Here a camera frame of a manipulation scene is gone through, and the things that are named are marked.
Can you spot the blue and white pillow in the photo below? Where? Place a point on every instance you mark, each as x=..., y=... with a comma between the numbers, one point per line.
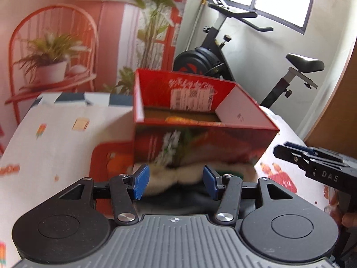
x=72, y=99

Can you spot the white furry plush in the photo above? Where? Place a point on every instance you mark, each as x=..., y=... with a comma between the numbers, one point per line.
x=178, y=176

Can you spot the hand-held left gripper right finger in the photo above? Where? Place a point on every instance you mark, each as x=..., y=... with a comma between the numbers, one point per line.
x=209, y=182

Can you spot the printed white blanket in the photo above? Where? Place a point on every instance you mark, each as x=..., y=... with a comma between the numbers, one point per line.
x=55, y=150

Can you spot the metal pole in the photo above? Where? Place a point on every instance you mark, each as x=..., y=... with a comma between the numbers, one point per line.
x=195, y=25

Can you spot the person's right hand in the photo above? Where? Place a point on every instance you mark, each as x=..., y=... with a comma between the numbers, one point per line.
x=348, y=220

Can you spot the wooden door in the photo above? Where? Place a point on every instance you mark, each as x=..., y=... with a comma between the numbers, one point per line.
x=334, y=111

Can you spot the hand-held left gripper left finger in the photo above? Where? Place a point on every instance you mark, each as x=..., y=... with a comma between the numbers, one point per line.
x=141, y=182

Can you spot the black exercise bike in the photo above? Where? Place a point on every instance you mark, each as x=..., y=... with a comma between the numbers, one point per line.
x=206, y=58

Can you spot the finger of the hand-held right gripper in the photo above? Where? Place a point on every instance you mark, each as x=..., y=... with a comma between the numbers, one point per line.
x=298, y=146
x=290, y=156

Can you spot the wall poster with chair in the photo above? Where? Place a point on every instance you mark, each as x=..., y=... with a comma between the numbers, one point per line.
x=55, y=47

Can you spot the red cardboard box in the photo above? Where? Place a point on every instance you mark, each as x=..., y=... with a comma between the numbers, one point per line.
x=200, y=145

